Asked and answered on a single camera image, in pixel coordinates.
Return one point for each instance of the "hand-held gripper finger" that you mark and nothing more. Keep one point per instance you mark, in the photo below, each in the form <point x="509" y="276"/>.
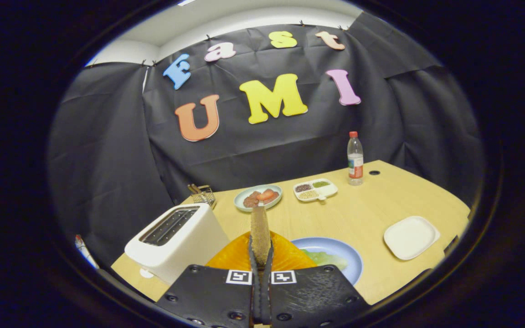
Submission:
<point x="266" y="296"/>
<point x="255" y="296"/>

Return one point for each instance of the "brown bread slice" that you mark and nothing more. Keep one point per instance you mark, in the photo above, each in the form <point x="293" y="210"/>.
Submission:
<point x="260" y="232"/>

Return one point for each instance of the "green lettuce leaf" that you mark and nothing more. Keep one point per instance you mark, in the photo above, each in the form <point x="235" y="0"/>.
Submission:
<point x="326" y="258"/>

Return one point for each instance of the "white toaster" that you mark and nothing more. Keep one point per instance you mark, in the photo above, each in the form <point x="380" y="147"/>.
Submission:
<point x="189" y="255"/>

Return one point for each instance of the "blue round plate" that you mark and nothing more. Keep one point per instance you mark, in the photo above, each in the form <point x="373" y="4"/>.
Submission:
<point x="351" y="264"/>

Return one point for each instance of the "brown meat piece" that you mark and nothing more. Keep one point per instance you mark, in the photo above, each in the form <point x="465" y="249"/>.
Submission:
<point x="250" y="200"/>

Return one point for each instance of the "pale green round plate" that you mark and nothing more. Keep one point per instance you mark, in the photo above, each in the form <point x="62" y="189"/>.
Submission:
<point x="239" y="198"/>

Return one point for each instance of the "red tomato slice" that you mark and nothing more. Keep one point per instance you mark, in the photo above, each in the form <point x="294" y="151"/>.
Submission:
<point x="268" y="196"/>

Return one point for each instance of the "white divided seasoning dish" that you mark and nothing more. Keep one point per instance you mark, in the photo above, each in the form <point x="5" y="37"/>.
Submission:
<point x="329" y="192"/>

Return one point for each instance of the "brown wooden chopstick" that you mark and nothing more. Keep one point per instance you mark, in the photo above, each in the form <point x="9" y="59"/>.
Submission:
<point x="191" y="188"/>
<point x="195" y="187"/>

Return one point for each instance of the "white square plate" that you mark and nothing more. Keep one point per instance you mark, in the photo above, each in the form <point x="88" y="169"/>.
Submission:
<point x="410" y="237"/>

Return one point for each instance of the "clear red-capped water bottle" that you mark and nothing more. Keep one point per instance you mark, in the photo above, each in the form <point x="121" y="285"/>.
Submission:
<point x="355" y="164"/>

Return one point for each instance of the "white side desk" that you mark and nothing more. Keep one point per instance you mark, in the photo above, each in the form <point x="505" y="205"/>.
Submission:
<point x="87" y="253"/>

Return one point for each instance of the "black backdrop cloth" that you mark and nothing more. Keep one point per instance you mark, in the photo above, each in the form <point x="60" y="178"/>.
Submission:
<point x="107" y="159"/>

